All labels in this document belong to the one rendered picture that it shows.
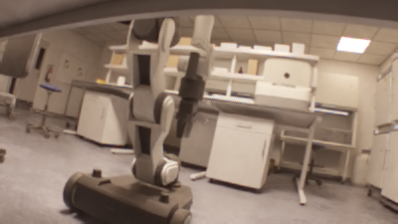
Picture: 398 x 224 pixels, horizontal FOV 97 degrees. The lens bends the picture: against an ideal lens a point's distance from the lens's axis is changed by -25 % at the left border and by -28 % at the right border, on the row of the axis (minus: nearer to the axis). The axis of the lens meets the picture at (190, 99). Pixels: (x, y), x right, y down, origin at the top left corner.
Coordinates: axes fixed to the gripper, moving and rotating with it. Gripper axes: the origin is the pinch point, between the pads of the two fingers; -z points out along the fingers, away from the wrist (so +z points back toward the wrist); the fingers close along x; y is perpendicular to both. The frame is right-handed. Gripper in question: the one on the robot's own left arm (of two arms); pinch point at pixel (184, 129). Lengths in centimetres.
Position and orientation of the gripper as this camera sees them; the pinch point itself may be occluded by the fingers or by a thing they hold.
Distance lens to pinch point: 83.5
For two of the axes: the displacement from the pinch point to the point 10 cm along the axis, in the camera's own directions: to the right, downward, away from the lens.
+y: 9.7, 1.5, -2.1
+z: 1.8, -9.8, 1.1
